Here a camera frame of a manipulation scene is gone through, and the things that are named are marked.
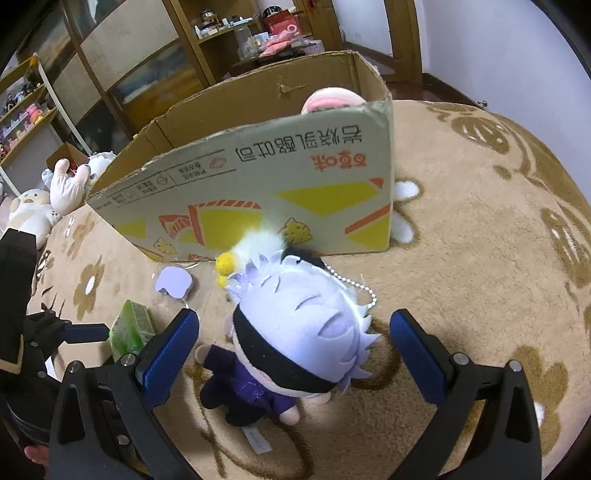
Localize lilac-haired blindfolded doll plush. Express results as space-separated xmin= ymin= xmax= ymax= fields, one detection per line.
xmin=194 ymin=251 xmax=385 ymax=457

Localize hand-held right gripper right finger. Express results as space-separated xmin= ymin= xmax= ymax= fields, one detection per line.
xmin=389 ymin=309 xmax=543 ymax=480

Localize small dark side table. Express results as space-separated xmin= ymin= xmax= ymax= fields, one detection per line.
xmin=230 ymin=46 xmax=302 ymax=77

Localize person's left hand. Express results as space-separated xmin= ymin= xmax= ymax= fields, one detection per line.
xmin=24 ymin=443 xmax=51 ymax=469

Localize clear glass jar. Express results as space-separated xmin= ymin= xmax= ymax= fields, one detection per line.
xmin=234 ymin=25 xmax=254 ymax=59

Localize white fluffy yellow charm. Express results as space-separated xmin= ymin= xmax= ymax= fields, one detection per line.
xmin=215 ymin=231 xmax=290 ymax=289

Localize large cream plush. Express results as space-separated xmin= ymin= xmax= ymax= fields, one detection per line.
xmin=6 ymin=188 xmax=64 ymax=251

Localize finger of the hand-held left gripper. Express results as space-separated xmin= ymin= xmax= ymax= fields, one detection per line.
xmin=25 ymin=310 xmax=112 ymax=354

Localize wooden corner shelf unit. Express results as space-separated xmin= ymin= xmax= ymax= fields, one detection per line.
xmin=170 ymin=0 xmax=279 ymax=89

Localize white and pink plush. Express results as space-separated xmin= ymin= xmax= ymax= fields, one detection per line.
xmin=48 ymin=159 xmax=91 ymax=216

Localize printed cardboard box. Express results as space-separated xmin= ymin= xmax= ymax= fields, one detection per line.
xmin=85 ymin=50 xmax=396 ymax=265

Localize pink swirl roll plush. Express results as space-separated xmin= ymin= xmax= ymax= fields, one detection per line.
xmin=300 ymin=89 xmax=371 ymax=116

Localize small white plush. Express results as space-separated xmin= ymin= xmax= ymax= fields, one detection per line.
xmin=85 ymin=151 xmax=119 ymax=186

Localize pink packets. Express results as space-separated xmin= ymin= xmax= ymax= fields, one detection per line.
xmin=257 ymin=34 xmax=297 ymax=59

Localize green tissue packet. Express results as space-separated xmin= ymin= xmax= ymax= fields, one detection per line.
xmin=108 ymin=298 xmax=158 ymax=363

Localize red gift box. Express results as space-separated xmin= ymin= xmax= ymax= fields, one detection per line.
xmin=262 ymin=9 xmax=302 ymax=36

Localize wooden wardrobe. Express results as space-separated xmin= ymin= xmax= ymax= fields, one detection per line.
xmin=0 ymin=0 xmax=209 ymax=154

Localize plain brown cardboard box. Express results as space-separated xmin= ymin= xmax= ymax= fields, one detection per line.
xmin=46 ymin=141 xmax=89 ymax=175

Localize small bottles on shelf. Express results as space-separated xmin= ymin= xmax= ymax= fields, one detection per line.
xmin=194 ymin=8 xmax=257 ymax=38

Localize small lilac pouch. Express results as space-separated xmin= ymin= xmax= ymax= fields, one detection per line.
xmin=156 ymin=265 xmax=195 ymax=299

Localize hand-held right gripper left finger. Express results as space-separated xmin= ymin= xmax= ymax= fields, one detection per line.
xmin=46 ymin=308 xmax=200 ymax=480

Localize row of pink display boxes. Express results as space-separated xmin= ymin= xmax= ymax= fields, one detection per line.
xmin=0 ymin=102 xmax=52 ymax=140

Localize white frame shelf rack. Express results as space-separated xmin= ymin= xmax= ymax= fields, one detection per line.
xmin=0 ymin=54 xmax=62 ymax=163

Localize wooden door with glass panel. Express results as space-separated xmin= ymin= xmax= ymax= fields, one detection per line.
xmin=295 ymin=0 xmax=424 ymax=85

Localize beige floral blanket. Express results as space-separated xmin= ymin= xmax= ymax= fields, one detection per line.
xmin=28 ymin=99 xmax=591 ymax=480

